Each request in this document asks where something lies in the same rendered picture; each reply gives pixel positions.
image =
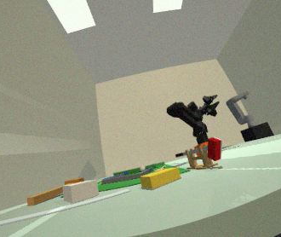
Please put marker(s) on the yellow rectangular block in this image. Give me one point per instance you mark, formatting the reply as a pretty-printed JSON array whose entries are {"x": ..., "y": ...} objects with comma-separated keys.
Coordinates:
[{"x": 160, "y": 178}]

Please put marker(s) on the beige rectangular block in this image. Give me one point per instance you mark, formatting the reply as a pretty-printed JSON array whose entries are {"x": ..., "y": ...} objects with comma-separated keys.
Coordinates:
[{"x": 79, "y": 191}]

